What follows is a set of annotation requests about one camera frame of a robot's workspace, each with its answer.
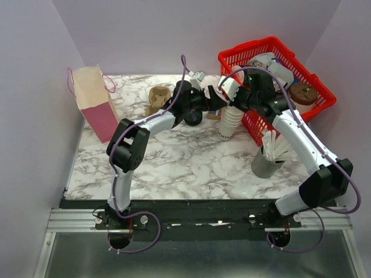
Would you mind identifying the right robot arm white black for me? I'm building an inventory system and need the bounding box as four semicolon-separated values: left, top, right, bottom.
219;67;359;227

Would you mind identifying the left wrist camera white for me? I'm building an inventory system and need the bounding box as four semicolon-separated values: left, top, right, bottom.
188;71;206;90

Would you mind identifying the blue orange sponge pack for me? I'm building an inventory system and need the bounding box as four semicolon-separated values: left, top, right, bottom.
206;109;222;120

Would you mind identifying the white wrapped straws bundle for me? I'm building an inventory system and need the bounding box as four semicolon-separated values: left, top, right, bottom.
261;129;296;163

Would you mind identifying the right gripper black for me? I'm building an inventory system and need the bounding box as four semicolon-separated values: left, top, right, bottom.
225;83;259;114

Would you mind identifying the grey metal straw holder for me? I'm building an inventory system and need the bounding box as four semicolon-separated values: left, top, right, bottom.
251;147;284;179

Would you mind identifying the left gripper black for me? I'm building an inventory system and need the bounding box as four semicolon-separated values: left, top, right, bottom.
183;86;227;112

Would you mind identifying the grey white plastic bag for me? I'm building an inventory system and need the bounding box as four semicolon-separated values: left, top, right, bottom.
248;52;294;90

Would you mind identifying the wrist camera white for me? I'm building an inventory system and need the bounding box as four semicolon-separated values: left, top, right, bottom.
217;76;240;101
188;71;206;90

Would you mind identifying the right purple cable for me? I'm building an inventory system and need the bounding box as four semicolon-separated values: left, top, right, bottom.
217;65;362;254

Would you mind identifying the cardboard cup carrier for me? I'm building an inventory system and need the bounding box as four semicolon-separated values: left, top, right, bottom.
145;86;171;117

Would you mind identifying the purple cable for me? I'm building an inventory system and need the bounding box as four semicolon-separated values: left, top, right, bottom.
217;65;362;254
107;54;203;254

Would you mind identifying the dark noodle cup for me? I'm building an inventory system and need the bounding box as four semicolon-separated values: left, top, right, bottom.
231;65;251;86

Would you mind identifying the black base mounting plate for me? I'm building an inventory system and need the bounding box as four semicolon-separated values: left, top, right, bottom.
59;199;302;243

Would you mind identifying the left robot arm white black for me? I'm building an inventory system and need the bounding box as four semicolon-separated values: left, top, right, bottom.
106;81;228;229

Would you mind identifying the aluminium rail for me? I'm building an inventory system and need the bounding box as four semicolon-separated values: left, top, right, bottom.
46;208;353;233

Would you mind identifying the pink paper bag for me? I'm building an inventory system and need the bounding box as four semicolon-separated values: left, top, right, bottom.
67;65;119;143

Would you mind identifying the red plastic basket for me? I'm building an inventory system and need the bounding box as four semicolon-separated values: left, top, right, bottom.
217;36;337;148

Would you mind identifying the white paper cup stack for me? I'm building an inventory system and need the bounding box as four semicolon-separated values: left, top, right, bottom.
218;106;245;140

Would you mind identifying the black coffee cup lid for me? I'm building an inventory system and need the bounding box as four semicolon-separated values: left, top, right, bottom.
184;109;203;126

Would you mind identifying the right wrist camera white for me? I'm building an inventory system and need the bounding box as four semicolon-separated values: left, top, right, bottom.
217;76;240;101

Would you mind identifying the brown lid tub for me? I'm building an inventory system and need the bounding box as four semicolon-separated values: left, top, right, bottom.
288;82;318;115

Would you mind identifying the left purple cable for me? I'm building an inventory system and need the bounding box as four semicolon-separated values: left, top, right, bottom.
107;54;203;254

